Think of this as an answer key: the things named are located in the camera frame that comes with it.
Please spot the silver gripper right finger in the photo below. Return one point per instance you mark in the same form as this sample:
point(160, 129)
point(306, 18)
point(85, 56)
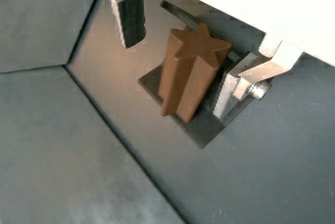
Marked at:
point(247, 78)

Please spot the brown star prism block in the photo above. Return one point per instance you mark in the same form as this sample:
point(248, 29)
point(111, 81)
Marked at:
point(195, 57)

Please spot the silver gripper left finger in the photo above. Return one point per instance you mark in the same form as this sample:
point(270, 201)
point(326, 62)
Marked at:
point(130, 20)

